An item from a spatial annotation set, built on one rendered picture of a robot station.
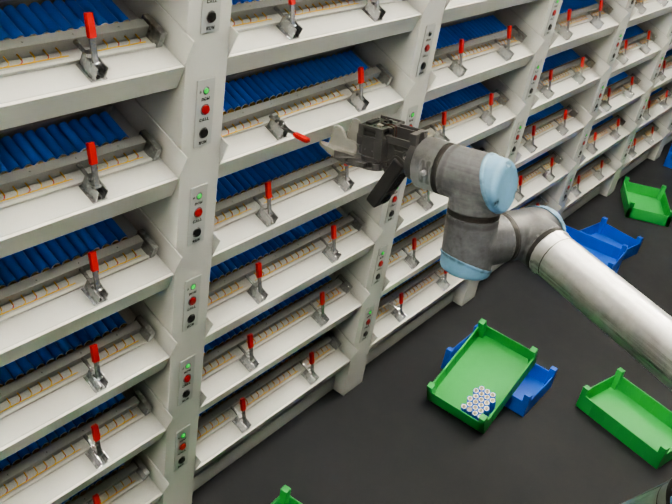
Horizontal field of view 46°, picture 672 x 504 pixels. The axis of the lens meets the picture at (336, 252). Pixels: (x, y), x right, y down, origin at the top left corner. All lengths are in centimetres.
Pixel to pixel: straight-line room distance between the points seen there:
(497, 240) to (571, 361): 149
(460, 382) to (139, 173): 141
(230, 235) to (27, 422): 51
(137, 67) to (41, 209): 26
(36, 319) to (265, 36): 63
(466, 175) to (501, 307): 169
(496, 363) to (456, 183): 128
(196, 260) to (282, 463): 82
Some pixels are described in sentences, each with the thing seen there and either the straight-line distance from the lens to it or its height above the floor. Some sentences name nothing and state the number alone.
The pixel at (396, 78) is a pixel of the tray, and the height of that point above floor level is 98.
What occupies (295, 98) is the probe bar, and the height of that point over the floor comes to 99.
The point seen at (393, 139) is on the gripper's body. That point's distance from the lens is 139.
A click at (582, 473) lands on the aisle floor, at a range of 242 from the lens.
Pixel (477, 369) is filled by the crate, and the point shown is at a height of 7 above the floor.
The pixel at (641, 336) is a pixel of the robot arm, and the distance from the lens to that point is 129.
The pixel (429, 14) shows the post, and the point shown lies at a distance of 187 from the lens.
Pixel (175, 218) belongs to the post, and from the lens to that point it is 144.
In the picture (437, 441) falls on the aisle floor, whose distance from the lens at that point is 234.
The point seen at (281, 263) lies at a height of 58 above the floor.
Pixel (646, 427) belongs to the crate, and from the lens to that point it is 267.
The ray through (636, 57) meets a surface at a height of 75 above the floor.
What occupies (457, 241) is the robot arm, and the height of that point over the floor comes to 94.
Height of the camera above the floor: 159
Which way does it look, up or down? 32 degrees down
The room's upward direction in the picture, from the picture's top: 10 degrees clockwise
